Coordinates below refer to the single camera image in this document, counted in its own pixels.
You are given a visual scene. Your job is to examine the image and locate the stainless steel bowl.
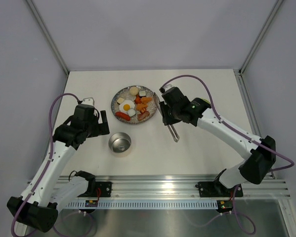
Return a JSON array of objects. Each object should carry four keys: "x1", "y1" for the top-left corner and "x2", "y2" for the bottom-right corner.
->
[{"x1": 108, "y1": 132, "x2": 132, "y2": 158}]

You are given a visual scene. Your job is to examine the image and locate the stainless steel tongs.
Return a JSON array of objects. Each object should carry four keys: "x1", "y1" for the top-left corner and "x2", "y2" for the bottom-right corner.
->
[{"x1": 153, "y1": 92, "x2": 180, "y2": 143}]

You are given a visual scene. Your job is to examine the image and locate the orange fried nugget toy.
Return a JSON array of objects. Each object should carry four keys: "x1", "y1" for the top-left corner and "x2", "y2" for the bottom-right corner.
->
[{"x1": 140, "y1": 97, "x2": 153, "y2": 104}]

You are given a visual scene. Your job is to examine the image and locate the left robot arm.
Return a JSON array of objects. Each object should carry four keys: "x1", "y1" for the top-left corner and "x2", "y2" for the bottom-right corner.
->
[{"x1": 7, "y1": 104, "x2": 110, "y2": 233}]

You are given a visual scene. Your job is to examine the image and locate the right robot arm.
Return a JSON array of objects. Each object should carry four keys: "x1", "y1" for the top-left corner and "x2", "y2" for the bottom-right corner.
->
[{"x1": 159, "y1": 87, "x2": 276, "y2": 197}]

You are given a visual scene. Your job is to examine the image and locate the fried egg toy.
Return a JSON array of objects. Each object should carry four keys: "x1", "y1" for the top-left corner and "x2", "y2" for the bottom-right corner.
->
[{"x1": 119, "y1": 100, "x2": 135, "y2": 114}]

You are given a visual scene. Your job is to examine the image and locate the white rice cube toy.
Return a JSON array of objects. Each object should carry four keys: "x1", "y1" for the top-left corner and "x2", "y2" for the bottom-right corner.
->
[{"x1": 127, "y1": 108, "x2": 136, "y2": 117}]

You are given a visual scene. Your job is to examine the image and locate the silver patterned plate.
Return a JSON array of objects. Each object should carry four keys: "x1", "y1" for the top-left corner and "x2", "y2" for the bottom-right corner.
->
[{"x1": 111, "y1": 85, "x2": 157, "y2": 124}]

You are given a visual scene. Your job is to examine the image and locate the orange fried shrimp toy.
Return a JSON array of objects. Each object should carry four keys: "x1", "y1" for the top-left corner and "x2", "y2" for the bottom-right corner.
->
[{"x1": 136, "y1": 103, "x2": 148, "y2": 111}]

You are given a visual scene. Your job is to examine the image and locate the bacon slice toy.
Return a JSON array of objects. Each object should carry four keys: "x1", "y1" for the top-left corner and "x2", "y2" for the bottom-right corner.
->
[{"x1": 137, "y1": 111, "x2": 150, "y2": 121}]

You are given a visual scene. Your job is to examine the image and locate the sushi roll toy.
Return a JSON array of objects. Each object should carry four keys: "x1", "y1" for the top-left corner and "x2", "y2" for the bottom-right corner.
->
[{"x1": 138, "y1": 90, "x2": 146, "y2": 97}]

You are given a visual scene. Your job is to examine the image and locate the beige round bun toy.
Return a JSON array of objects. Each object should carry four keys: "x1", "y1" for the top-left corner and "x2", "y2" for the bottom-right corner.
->
[{"x1": 129, "y1": 86, "x2": 139, "y2": 96}]

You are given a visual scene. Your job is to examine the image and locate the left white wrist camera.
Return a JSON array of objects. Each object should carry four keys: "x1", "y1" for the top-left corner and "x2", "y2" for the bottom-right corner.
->
[{"x1": 82, "y1": 97, "x2": 95, "y2": 107}]

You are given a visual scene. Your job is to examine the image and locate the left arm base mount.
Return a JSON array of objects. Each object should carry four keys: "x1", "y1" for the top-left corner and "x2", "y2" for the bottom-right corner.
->
[{"x1": 88, "y1": 181, "x2": 113, "y2": 198}]

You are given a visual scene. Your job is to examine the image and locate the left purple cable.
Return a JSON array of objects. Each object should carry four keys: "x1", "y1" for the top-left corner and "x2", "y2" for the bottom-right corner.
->
[{"x1": 10, "y1": 93, "x2": 99, "y2": 235}]

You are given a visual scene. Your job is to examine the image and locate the aluminium front rail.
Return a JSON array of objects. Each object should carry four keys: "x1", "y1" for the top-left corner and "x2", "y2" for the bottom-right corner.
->
[{"x1": 96, "y1": 175, "x2": 291, "y2": 199}]

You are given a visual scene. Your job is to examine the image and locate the white slotted cable duct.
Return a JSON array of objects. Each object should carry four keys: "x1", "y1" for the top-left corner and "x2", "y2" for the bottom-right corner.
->
[{"x1": 65, "y1": 199, "x2": 218, "y2": 210}]

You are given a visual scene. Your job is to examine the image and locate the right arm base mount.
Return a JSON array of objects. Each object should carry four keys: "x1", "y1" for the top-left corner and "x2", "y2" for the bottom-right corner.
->
[{"x1": 195, "y1": 181, "x2": 244, "y2": 198}]

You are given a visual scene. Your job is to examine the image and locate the left aluminium frame post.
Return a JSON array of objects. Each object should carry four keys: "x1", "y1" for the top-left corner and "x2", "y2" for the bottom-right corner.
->
[{"x1": 24, "y1": 0, "x2": 70, "y2": 77}]

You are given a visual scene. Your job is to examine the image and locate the aluminium frame post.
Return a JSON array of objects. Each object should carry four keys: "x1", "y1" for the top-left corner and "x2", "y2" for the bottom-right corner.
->
[
  {"x1": 24, "y1": 0, "x2": 70, "y2": 77},
  {"x1": 239, "y1": 0, "x2": 285, "y2": 76}
]

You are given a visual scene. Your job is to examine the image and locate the right aluminium frame post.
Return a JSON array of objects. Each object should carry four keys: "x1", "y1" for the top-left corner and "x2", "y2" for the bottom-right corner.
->
[{"x1": 239, "y1": 0, "x2": 285, "y2": 76}]

